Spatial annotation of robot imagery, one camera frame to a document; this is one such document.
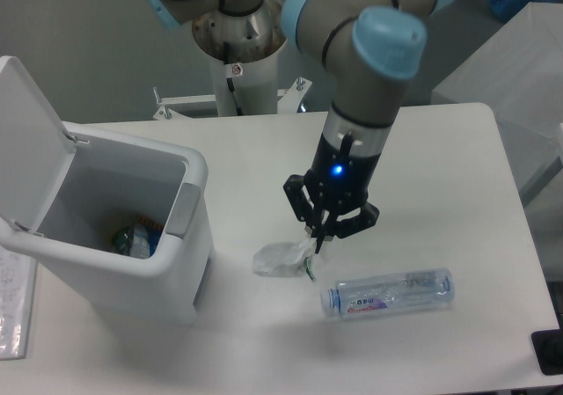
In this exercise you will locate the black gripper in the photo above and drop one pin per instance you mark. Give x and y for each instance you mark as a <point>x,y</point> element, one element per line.
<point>337,182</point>

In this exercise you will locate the clear plastic wrapper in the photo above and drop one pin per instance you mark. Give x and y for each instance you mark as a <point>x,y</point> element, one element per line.
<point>289,260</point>

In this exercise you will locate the clear plastic water bottle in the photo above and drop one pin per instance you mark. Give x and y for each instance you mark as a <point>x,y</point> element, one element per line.
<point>389,294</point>

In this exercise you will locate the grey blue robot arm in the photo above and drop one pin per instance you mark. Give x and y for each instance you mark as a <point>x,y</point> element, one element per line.
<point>373,49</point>

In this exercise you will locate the trash pile inside can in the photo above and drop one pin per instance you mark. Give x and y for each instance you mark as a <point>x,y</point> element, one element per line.
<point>139,240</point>

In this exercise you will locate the white trash can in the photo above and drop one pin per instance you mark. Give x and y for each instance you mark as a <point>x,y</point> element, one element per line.
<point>121,219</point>

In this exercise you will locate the white trash can lid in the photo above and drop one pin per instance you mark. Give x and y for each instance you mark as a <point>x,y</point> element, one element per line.
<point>36,148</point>

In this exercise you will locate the grey covered box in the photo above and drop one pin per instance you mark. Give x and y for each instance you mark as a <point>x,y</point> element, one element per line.
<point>518,74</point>

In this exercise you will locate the black device at edge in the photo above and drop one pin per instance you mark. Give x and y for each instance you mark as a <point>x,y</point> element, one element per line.
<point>548,348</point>

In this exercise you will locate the laminated paper sheet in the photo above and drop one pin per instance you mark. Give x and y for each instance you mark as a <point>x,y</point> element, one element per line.
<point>18,275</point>

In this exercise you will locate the white clamp bracket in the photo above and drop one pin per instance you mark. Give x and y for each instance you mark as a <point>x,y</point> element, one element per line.
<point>290,100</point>

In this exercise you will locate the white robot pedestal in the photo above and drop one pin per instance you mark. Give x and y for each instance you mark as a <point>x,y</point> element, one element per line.
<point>243,55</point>

